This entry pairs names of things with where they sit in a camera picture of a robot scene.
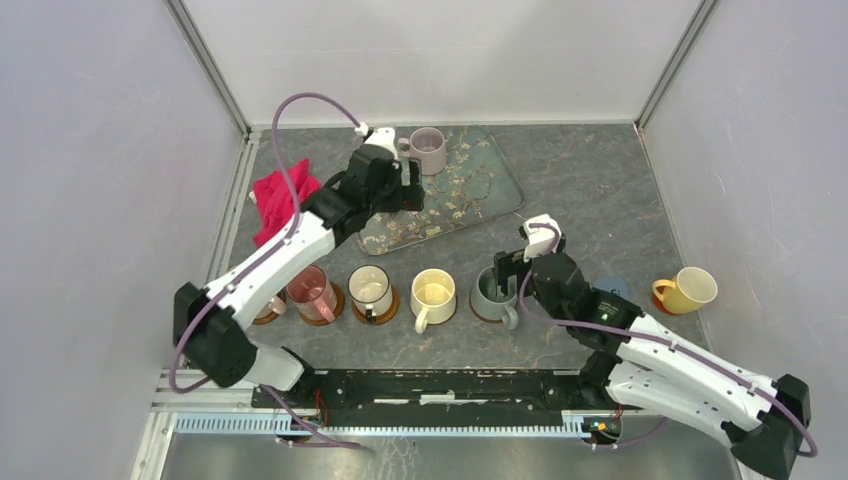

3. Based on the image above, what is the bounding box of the blue round coaster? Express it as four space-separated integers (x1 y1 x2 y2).
593 276 631 300

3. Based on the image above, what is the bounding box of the lilac mug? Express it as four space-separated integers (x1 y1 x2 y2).
397 127 447 176

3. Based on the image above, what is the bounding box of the green mug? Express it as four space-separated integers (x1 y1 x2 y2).
469 267 519 330

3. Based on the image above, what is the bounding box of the red round coaster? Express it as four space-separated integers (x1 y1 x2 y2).
651 295 672 315

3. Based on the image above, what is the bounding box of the white black-rimmed mug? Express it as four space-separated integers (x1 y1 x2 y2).
348 265 392 302

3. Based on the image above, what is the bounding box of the pink mug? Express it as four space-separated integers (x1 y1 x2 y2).
285 265 336 320

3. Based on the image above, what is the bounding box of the cream mug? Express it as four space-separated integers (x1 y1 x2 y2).
411 268 458 334

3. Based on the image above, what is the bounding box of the wooden coaster one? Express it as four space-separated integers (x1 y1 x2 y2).
351 286 400 326

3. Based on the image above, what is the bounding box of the yellow mug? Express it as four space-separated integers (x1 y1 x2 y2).
652 266 718 315

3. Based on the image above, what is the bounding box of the beige pink-handled mug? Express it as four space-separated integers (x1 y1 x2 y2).
254 291 287 323

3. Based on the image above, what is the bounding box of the wooden coaster four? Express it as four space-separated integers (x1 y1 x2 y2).
253 308 280 325

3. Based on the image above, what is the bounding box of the wooden coaster five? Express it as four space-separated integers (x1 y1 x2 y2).
471 305 503 324

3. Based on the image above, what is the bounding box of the wooden coaster three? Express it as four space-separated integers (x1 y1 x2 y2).
298 282 346 326

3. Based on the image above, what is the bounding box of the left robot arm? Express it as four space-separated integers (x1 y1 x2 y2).
173 144 425 408

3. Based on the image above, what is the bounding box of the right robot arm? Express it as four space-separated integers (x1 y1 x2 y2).
493 248 818 479

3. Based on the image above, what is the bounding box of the red cloth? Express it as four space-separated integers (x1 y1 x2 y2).
250 158 321 247

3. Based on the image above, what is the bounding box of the floral serving tray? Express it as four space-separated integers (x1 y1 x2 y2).
357 125 525 256

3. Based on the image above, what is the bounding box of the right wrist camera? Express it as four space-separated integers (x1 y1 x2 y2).
520 214 563 262

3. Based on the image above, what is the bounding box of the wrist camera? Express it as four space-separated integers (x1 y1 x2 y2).
520 214 563 262
354 122 399 160

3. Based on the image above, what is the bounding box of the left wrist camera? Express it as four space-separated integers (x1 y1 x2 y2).
354 122 399 160

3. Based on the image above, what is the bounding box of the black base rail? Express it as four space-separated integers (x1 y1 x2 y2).
280 369 619 427

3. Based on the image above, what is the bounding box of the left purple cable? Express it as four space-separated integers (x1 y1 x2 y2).
168 92 369 395

